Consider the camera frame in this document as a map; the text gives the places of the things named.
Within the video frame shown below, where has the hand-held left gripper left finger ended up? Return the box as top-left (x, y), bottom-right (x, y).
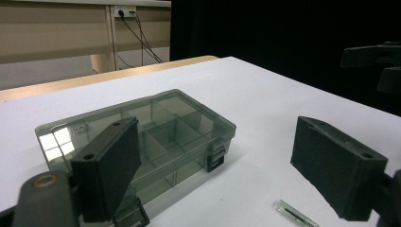
top-left (69, 116), bottom-right (143, 223)

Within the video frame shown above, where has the black power cable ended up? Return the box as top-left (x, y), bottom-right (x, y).
top-left (131, 11), bottom-right (164, 65)
top-left (118, 11), bottom-right (164, 64)

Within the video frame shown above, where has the small clear glass tube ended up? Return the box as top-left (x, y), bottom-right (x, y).
top-left (273, 199), bottom-right (320, 227)

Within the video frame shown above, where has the black curtain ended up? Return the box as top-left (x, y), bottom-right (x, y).
top-left (169, 0), bottom-right (401, 116)

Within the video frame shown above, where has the white table sheet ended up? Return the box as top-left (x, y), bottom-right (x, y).
top-left (0, 56), bottom-right (401, 227)

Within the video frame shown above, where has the beige wooden desk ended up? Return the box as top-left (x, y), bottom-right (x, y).
top-left (0, 0), bottom-right (172, 74)

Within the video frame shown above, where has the white wall socket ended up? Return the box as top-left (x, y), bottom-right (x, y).
top-left (113, 5), bottom-right (137, 18)

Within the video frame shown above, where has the translucent grey compartment box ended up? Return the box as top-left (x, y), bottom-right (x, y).
top-left (34, 88), bottom-right (237, 227)

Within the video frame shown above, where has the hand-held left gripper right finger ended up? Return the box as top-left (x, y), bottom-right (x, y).
top-left (289, 115), bottom-right (389, 222)

